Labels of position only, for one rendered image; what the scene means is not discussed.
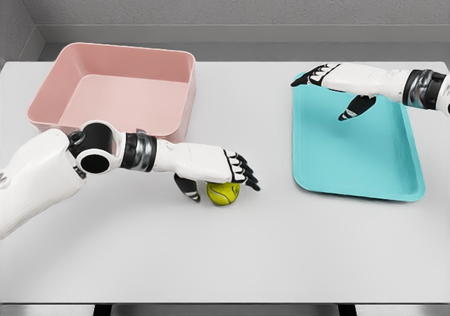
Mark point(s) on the blue plastic tray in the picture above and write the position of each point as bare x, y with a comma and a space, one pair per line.
358, 150

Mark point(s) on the yellow tennis ball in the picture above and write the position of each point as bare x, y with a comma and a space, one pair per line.
221, 193

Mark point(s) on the pink plastic basket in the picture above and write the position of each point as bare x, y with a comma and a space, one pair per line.
116, 87

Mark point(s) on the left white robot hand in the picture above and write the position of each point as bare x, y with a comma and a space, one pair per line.
207, 163

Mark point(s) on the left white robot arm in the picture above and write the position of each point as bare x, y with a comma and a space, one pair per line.
52, 164

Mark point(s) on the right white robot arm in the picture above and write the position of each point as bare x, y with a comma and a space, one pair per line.
418, 88

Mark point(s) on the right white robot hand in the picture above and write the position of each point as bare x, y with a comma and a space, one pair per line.
346, 78

